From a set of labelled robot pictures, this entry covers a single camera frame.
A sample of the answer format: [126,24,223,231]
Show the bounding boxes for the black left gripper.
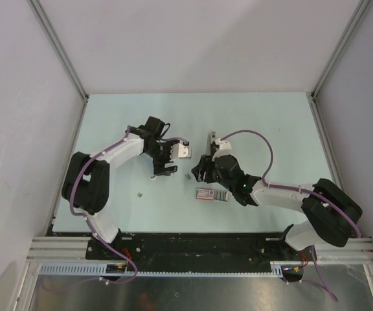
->
[146,138,180,176]

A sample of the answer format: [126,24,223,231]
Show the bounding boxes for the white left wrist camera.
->
[170,143,192,161]

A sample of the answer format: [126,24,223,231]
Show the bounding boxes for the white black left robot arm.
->
[61,117,189,259]

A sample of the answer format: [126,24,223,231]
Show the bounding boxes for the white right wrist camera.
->
[210,139,232,161]

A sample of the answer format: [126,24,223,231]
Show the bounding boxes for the red white staple box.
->
[196,189,229,202]

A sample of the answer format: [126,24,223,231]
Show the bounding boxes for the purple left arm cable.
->
[69,125,190,286]

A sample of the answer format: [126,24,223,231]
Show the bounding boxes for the white slotted cable duct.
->
[40,262,283,278]

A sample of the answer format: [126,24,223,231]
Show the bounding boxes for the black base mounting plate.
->
[85,233,312,273]

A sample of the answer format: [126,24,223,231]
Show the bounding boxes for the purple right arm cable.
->
[220,129,339,303]

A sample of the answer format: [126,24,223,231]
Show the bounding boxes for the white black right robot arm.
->
[191,155,363,260]

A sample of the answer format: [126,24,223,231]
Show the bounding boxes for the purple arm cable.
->
[220,129,339,303]
[69,125,190,286]

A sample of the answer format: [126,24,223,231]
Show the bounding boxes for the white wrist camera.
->
[170,143,192,161]
[210,139,232,161]

